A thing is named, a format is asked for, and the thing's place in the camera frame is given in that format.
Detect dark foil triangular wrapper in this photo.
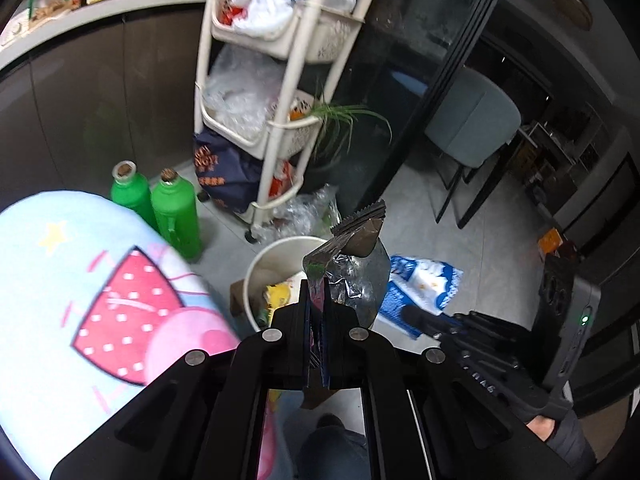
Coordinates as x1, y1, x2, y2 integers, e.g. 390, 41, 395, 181
303, 200, 390, 328

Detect white trash bin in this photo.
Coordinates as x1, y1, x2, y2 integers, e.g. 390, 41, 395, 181
242, 236, 326, 332

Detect person's right hand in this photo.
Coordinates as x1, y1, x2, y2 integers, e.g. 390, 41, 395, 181
526, 415, 555, 441

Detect blue white bag on floor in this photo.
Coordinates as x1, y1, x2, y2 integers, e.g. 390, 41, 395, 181
378, 255, 463, 339

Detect yellow snack wrapper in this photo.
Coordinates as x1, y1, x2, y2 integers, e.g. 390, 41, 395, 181
264, 282, 297, 325

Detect black device green light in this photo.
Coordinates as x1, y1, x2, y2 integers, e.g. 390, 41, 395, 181
532, 254, 601, 389

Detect green bottle right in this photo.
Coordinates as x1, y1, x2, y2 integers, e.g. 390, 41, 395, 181
151, 168, 202, 260

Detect green bottle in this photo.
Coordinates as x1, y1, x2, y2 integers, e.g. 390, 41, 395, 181
151, 168, 202, 260
111, 160, 157, 230

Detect dark blue shopping bag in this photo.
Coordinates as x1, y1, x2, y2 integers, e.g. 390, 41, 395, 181
193, 128, 262, 214

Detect light blue cartoon tablecloth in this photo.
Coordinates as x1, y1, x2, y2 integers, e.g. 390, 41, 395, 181
0, 188, 279, 480

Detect grey dining chair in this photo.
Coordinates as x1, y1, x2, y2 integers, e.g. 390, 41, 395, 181
425, 66, 521, 230

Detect green bottle left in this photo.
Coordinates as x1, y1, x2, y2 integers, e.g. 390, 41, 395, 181
111, 160, 157, 230

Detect green spider plant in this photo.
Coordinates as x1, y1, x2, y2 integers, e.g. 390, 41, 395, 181
310, 101, 393, 164

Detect clear plastic bags lower rack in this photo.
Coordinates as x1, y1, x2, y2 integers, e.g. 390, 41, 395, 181
203, 44, 284, 142

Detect beige tiered storage rack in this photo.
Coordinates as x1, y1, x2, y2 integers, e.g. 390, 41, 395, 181
193, 0, 373, 243

